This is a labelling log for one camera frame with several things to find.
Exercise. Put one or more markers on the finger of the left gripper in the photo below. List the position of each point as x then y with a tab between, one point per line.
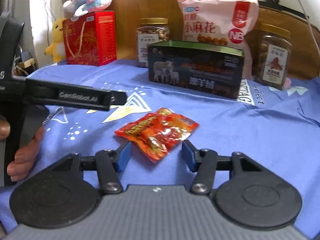
62	94

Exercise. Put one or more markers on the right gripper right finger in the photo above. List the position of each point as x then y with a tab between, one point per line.
205	162

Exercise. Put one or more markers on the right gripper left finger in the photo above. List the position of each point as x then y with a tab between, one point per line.
106	163

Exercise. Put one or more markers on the red orange snack packet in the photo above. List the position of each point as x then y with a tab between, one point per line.
158	132

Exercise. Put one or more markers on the blue printed cloth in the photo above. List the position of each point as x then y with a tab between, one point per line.
277	128

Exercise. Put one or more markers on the yellow plush toy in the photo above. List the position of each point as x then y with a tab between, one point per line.
57	48

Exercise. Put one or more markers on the red gift box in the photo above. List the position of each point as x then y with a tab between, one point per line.
91	39

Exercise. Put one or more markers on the dark rectangular tin box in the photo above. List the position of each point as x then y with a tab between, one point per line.
203	67

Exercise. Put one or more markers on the nut jar gold lid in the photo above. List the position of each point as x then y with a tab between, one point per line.
150	30

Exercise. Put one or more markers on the pecan jar gold lid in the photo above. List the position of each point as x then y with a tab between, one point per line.
274	56

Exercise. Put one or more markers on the brown wooden headboard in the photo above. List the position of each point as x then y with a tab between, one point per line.
304	59

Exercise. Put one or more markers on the pink twisted-dough snack bag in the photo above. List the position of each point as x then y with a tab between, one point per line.
221	22

